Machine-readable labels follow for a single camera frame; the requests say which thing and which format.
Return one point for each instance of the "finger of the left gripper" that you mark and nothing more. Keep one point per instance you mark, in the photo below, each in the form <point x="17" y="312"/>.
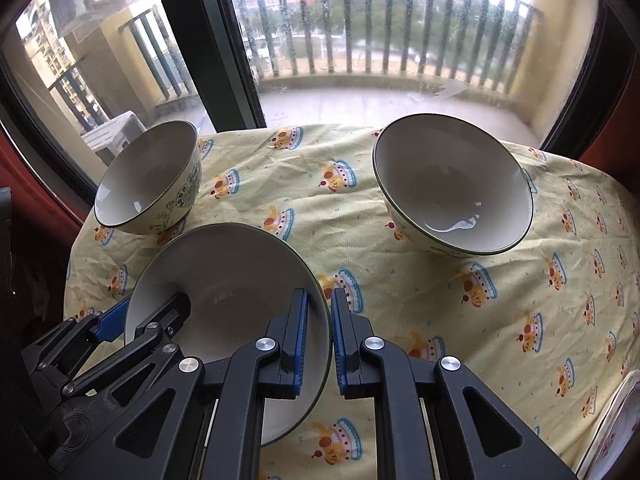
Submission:
<point x="111" y="323"/>
<point x="159" y="326"/>

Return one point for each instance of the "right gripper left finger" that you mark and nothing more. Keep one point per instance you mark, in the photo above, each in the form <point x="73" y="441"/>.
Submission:
<point x="197" y="420"/>

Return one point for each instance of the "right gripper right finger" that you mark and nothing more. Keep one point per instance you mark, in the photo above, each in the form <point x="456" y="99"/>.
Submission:
<point x="433" y="420"/>

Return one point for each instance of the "small cream bowl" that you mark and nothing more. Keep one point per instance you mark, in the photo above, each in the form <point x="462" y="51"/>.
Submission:
<point x="153" y="182"/>
<point x="237" y="278"/>

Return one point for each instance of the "white red-rimmed plate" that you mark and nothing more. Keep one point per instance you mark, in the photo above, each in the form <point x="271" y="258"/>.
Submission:
<point x="615" y="431"/>

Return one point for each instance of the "large cream patterned bowl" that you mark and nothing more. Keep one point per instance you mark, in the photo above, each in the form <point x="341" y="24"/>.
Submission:
<point x="450" y="187"/>

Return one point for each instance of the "yellow crown-print tablecloth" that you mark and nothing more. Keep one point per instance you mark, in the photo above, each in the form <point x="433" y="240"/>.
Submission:
<point x="551" y="326"/>

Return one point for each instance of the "red curtain left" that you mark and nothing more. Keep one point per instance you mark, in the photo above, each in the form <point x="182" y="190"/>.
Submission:
<point x="43" y="218"/>

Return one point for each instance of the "red curtain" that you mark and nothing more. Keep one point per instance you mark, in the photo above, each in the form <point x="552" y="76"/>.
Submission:
<point x="616" y="152"/>
<point x="43" y="218"/>

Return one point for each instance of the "white air conditioner unit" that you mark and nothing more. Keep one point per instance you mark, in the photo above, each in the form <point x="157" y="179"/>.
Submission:
<point x="109" y="139"/>

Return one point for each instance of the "red curtain right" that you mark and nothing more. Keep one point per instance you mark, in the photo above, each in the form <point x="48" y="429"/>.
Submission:
<point x="616" y="152"/>

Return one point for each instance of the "balcony metal railing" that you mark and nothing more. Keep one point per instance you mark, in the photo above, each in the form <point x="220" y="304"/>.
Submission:
<point x="479" y="43"/>

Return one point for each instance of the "black window frame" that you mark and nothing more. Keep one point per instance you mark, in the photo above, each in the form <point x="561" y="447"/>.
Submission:
<point x="185" y="60"/>

